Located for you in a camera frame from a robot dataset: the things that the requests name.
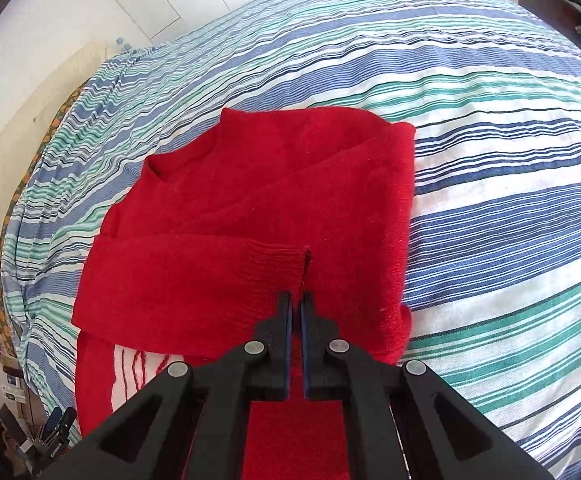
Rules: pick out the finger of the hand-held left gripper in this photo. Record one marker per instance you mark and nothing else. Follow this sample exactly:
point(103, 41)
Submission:
point(53, 419)
point(69, 417)

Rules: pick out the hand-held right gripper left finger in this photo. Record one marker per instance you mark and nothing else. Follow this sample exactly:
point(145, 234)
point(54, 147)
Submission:
point(288, 340)

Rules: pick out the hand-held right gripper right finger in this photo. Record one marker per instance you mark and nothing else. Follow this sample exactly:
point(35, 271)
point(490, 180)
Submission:
point(306, 340)

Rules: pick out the red sweater with white rabbit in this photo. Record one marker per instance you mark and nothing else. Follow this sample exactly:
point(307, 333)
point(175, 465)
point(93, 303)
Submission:
point(270, 200)

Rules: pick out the white box with green label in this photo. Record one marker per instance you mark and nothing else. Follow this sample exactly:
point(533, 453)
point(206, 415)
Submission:
point(13, 389)

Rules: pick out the blue green striped bed sheet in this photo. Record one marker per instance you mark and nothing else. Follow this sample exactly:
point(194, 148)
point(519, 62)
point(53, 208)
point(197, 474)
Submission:
point(495, 210)

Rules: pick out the clear plastic bottle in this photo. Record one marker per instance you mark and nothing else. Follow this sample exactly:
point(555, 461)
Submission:
point(123, 44)

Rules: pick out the dark wooden nightstand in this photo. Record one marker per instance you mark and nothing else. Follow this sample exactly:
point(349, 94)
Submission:
point(540, 5)

